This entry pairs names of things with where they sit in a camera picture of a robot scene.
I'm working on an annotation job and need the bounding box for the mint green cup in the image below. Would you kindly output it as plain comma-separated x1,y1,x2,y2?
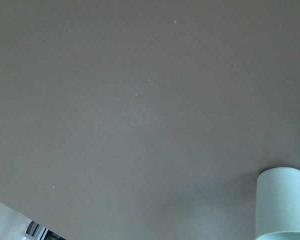
255,167,300,240

